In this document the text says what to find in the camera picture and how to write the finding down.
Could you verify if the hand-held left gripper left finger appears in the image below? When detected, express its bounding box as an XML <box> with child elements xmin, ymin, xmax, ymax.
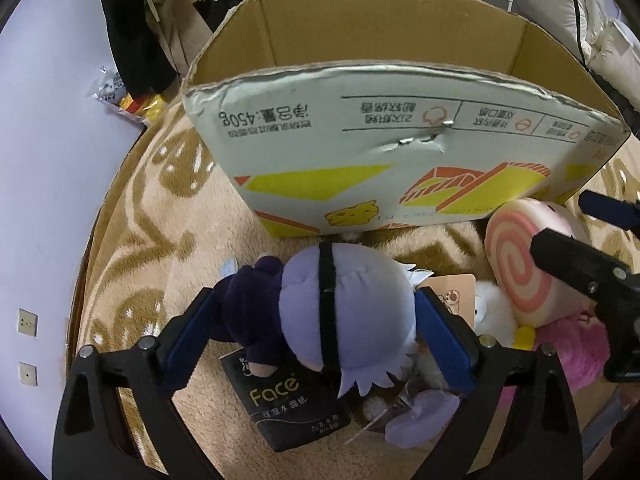
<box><xmin>51</xmin><ymin>287</ymin><xmax>236</xmax><ymax>480</ymax></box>

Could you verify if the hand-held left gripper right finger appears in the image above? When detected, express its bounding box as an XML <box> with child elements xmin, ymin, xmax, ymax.
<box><xmin>414</xmin><ymin>285</ymin><xmax>586</xmax><ymax>480</ymax></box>

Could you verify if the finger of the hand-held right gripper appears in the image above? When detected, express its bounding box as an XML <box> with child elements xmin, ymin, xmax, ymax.
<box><xmin>529</xmin><ymin>228</ymin><xmax>640</xmax><ymax>322</ymax></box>
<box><xmin>578</xmin><ymin>189</ymin><xmax>640</xmax><ymax>232</ymax></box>

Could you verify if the pink swirl roll plush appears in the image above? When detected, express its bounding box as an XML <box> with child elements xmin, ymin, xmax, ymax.
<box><xmin>483</xmin><ymin>198</ymin><xmax>593</xmax><ymax>329</ymax></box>

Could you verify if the lavender-haired plush doll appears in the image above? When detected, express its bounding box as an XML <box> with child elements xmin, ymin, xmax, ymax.
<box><xmin>220</xmin><ymin>242</ymin><xmax>435</xmax><ymax>400</ymax></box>

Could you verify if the printed cardboard box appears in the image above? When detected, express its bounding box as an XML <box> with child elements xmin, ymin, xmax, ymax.
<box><xmin>181</xmin><ymin>0</ymin><xmax>632</xmax><ymax>238</ymax></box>

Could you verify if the paper hang tag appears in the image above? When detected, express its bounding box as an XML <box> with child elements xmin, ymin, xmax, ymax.
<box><xmin>417</xmin><ymin>274</ymin><xmax>476</xmax><ymax>326</ymax></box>

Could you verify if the white fluffy plush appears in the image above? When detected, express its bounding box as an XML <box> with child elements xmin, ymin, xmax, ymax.
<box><xmin>473</xmin><ymin>280</ymin><xmax>536</xmax><ymax>350</ymax></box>

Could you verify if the pink plush toy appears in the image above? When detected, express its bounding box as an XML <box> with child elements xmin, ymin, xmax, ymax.
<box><xmin>500</xmin><ymin>305</ymin><xmax>618</xmax><ymax>408</ymax></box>

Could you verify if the lavender plush toy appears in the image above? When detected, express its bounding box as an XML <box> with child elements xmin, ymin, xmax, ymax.
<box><xmin>384</xmin><ymin>389</ymin><xmax>461</xmax><ymax>448</ymax></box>

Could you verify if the beige patterned blanket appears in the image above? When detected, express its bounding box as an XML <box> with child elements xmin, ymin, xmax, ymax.
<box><xmin>65</xmin><ymin>99</ymin><xmax>640</xmax><ymax>480</ymax></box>

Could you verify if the black tissue packet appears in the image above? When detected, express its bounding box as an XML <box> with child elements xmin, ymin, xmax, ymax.
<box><xmin>219</xmin><ymin>347</ymin><xmax>357</xmax><ymax>453</ymax></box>

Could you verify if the white puffer jacket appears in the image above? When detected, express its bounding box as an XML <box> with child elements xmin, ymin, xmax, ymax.
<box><xmin>505</xmin><ymin>0</ymin><xmax>640</xmax><ymax>111</ymax></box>

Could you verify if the snack packet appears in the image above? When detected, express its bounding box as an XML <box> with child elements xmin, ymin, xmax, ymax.
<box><xmin>88</xmin><ymin>66</ymin><xmax>166</xmax><ymax>127</ymax></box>

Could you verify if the black hanging garment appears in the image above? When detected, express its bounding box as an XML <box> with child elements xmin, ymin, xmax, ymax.
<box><xmin>100</xmin><ymin>0</ymin><xmax>180</xmax><ymax>98</ymax></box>

